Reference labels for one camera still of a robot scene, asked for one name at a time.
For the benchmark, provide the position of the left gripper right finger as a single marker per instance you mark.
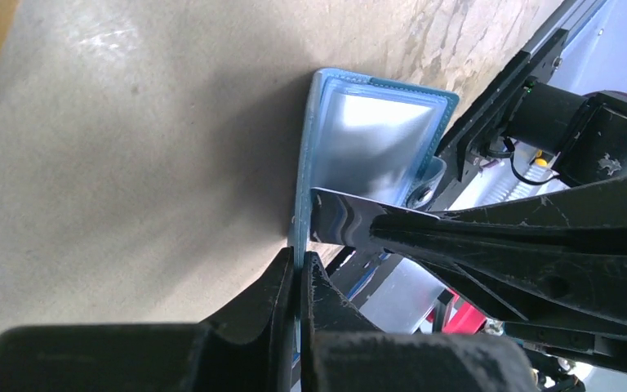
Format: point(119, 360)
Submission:
point(341, 350)

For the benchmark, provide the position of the aluminium frame rail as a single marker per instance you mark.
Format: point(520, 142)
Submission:
point(572, 16)

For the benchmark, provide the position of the blue card holder wallet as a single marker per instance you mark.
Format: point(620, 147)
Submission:
point(375, 139)

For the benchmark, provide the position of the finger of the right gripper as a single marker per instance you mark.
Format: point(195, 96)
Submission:
point(588, 214)

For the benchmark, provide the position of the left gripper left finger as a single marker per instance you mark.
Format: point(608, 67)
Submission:
point(246, 345)

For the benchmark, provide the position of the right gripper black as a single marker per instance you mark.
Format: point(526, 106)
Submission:
point(567, 280)

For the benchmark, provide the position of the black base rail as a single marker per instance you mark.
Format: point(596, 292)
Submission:
point(473, 137)

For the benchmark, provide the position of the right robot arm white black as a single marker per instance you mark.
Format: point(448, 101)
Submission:
point(588, 136)

